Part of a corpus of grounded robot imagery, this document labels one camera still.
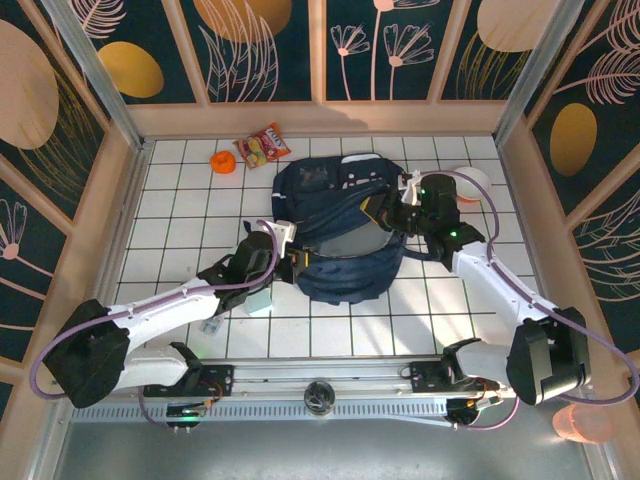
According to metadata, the perforated metal cable duct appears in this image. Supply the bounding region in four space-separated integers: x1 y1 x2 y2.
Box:
69 399 451 424

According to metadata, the aluminium side rail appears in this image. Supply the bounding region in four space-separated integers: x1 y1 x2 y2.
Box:
79 142 151 362

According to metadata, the thin black cable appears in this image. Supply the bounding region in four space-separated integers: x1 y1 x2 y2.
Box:
399 246 439 262

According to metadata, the small orange round object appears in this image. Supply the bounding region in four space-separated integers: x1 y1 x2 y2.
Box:
208 151 238 175

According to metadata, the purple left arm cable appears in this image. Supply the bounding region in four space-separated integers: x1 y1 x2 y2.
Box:
29 218 279 431

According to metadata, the navy blue backpack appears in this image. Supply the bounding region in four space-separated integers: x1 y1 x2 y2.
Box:
271 154 436 306

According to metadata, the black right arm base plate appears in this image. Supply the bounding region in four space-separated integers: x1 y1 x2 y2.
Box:
409 360 501 397

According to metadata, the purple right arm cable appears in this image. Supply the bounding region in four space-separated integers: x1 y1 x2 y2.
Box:
409 169 640 432

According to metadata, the pale teal box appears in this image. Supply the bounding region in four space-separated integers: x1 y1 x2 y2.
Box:
244 292 274 317

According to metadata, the orange bowl white inside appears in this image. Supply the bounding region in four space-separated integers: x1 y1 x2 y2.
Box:
452 166 493 204

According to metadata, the aluminium frame post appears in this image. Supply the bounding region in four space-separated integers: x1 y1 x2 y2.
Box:
42 0 146 151
492 0 571 146

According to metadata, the grey metal shelf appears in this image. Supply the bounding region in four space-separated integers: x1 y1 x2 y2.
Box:
49 419 606 480

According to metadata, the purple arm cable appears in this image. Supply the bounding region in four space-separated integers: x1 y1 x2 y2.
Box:
409 169 640 432
29 218 279 431

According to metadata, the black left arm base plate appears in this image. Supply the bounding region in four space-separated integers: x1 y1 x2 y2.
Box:
143 364 236 399

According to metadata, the orange snack bag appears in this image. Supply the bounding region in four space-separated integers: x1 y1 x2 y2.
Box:
232 122 292 171

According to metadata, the black round knob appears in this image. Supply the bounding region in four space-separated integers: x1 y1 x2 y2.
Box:
303 380 335 415

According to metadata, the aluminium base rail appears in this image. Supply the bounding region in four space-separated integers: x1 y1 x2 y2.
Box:
49 357 521 401

